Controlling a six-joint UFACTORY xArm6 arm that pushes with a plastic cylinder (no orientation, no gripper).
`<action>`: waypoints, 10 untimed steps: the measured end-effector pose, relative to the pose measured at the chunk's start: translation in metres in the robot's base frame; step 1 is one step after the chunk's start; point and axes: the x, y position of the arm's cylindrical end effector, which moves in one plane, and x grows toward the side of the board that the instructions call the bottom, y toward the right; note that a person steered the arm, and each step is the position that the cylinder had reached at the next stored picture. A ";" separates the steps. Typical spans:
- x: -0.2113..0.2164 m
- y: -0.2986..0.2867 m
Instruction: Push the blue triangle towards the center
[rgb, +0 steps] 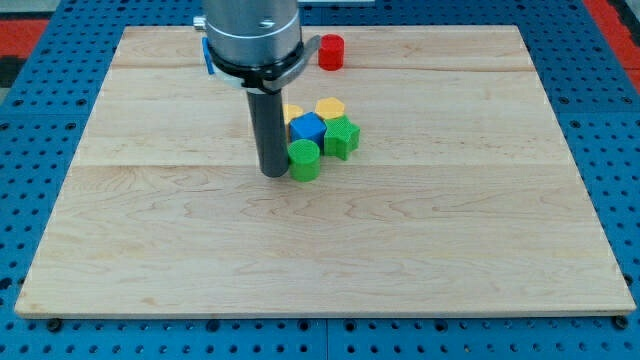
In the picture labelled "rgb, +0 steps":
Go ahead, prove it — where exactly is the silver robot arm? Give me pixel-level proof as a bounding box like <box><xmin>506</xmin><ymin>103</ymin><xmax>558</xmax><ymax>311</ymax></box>
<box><xmin>202</xmin><ymin>0</ymin><xmax>321</xmax><ymax>95</ymax></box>

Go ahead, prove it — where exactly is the green cylinder block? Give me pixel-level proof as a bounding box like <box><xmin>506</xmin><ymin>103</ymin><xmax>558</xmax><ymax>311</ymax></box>
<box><xmin>288</xmin><ymin>139</ymin><xmax>320</xmax><ymax>182</ymax></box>

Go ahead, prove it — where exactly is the green star block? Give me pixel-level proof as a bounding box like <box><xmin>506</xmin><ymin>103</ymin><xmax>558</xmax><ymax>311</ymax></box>
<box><xmin>324</xmin><ymin>115</ymin><xmax>360</xmax><ymax>161</ymax></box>

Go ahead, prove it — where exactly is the blue cube block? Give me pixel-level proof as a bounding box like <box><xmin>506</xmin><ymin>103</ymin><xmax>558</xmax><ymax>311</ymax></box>
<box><xmin>289</xmin><ymin>112</ymin><xmax>327</xmax><ymax>151</ymax></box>

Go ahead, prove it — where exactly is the yellow hexagon block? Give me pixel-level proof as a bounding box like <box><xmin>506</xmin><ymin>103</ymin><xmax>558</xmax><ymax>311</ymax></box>
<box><xmin>315</xmin><ymin>97</ymin><xmax>346</xmax><ymax>120</ymax></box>

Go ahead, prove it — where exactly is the yellow block behind rod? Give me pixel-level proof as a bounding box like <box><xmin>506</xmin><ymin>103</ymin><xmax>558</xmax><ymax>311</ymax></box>
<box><xmin>283</xmin><ymin>104</ymin><xmax>304</xmax><ymax>125</ymax></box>

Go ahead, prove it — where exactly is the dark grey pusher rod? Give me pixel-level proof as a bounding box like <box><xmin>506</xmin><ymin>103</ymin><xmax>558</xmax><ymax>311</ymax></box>
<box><xmin>247</xmin><ymin>92</ymin><xmax>289</xmax><ymax>178</ymax></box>

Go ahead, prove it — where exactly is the red cylinder block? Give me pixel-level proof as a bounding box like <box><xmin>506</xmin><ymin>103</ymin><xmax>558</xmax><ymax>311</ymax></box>
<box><xmin>318</xmin><ymin>34</ymin><xmax>345</xmax><ymax>71</ymax></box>

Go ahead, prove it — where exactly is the light wooden board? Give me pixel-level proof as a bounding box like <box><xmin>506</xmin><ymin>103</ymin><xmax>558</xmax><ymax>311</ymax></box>
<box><xmin>15</xmin><ymin>25</ymin><xmax>636</xmax><ymax>319</ymax></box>

